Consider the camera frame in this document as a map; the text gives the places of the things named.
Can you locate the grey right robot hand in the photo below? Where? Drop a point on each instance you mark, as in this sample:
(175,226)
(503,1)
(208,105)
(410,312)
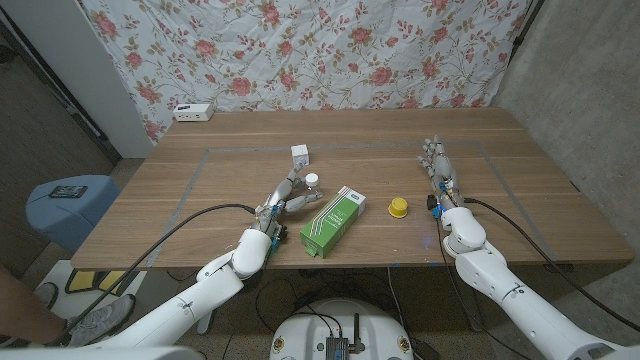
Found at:
(442,170)

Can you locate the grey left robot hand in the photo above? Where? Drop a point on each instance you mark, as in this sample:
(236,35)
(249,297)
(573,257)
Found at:
(280,197)

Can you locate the clear medicine bottle white cap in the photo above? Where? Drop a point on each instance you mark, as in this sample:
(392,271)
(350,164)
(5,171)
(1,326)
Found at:
(312,179)

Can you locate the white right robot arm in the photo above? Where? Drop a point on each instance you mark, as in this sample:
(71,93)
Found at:
(505,280)

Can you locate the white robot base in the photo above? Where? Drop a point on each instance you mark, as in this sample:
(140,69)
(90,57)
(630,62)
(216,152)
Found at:
(300,330)

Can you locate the small white cube box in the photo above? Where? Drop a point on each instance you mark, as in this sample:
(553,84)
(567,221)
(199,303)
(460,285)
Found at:
(300,155)

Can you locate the green medicine box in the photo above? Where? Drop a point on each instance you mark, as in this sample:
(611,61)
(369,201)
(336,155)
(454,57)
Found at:
(330,225)

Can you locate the yellow lid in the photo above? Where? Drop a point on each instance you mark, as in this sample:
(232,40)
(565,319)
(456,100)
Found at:
(398,208)

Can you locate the white power strip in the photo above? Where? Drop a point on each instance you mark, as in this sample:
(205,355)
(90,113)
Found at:
(193,112)

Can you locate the white metal table leg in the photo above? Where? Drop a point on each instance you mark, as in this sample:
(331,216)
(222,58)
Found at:
(467,300)
(204,327)

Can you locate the floral backdrop cloth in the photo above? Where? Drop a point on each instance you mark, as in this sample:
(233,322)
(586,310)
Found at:
(300,50)

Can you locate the black backdrop stand pole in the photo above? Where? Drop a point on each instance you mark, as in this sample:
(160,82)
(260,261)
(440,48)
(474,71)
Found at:
(525,30)

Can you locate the blue-grey round stool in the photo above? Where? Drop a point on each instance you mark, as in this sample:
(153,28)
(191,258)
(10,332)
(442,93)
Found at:
(70,220)

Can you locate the black phone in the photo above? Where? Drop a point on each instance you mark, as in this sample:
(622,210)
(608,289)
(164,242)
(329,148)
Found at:
(68,191)

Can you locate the yellow black floor pedal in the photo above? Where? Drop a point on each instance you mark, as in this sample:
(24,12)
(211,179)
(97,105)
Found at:
(82,281)

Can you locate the grey sneaker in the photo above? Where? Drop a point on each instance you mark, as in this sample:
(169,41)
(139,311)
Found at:
(47,295)
(100,317)

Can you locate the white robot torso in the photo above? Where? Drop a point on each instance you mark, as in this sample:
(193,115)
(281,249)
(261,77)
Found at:
(100,354)

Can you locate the person's leg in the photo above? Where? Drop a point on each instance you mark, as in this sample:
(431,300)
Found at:
(25,310)

